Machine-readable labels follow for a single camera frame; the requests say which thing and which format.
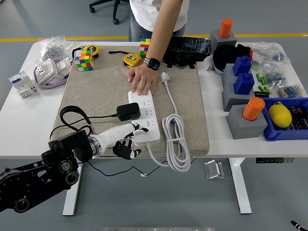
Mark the small metal clip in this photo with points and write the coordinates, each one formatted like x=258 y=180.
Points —
x=210 y=68

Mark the grey-brown mat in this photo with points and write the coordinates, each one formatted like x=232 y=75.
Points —
x=183 y=96

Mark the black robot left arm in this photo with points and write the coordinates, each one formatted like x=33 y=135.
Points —
x=69 y=142

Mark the clear bag of metal nuts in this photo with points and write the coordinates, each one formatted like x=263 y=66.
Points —
x=51 y=49

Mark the clear bag with white parts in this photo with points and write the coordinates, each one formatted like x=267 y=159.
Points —
x=264 y=53

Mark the black office chair base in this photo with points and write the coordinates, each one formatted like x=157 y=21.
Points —
x=116 y=12

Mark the white circuit breaker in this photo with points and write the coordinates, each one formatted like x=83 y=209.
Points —
x=21 y=84

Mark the purple tray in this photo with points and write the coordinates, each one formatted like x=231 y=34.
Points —
x=51 y=86

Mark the white wall socket panel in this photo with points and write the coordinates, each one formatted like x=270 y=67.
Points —
x=44 y=69

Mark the black power adapter plug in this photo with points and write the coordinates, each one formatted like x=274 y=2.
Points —
x=128 y=111

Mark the small black module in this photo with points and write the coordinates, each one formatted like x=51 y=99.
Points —
x=261 y=94

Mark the black smartwatch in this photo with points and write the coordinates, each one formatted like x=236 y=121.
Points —
x=153 y=64

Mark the blue plastic bin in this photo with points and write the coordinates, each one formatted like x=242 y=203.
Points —
x=276 y=134

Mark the black table control panel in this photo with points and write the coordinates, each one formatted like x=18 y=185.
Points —
x=274 y=160

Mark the person's left forearm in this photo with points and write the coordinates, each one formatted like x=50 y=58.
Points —
x=161 y=33

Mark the white table leg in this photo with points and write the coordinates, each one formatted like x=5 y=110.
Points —
x=241 y=192
x=72 y=192

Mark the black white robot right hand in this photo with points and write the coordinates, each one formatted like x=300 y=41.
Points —
x=298 y=226

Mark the clear bag of taped resistors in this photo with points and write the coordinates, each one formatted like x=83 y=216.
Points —
x=290 y=91

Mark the grey stepped block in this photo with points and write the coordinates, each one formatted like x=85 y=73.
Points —
x=228 y=84

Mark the white wall switch panel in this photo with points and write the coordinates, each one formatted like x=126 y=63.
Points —
x=63 y=66

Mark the orange cylinder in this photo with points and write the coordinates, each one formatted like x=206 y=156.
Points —
x=252 y=108
x=225 y=27

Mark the tall multicolour puzzle cube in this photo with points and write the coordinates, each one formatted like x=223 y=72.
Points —
x=144 y=47

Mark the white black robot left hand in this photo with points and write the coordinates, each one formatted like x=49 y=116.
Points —
x=115 y=133

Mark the green battery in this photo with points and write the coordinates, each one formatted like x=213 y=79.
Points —
x=258 y=77
x=261 y=88
x=261 y=79
x=265 y=80
x=267 y=90

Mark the blue block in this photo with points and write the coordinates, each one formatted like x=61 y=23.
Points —
x=241 y=66
x=244 y=83

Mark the clear bag of blue resistors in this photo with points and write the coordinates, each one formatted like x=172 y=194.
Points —
x=276 y=75

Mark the green-faced puzzle cube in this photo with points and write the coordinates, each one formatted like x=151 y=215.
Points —
x=84 y=62

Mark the person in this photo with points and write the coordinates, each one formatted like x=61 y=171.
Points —
x=144 y=14

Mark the person's left hand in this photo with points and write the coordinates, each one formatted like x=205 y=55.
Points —
x=145 y=78

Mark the yellow lemon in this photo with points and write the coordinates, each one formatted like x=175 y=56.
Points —
x=280 y=115

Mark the black cloth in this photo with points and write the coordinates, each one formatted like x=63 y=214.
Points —
x=223 y=55

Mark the black foil-wrapped device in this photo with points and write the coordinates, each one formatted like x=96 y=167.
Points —
x=192 y=45

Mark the light blue bowl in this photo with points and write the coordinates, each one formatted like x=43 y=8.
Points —
x=217 y=69

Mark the black electronic parts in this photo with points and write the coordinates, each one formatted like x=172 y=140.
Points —
x=299 y=118

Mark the white power strip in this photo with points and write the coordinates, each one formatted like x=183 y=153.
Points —
x=151 y=120

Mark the yellow black round tape measure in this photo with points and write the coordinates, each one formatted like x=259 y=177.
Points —
x=93 y=49

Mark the silver metal bracket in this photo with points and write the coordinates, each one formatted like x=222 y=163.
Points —
x=213 y=169

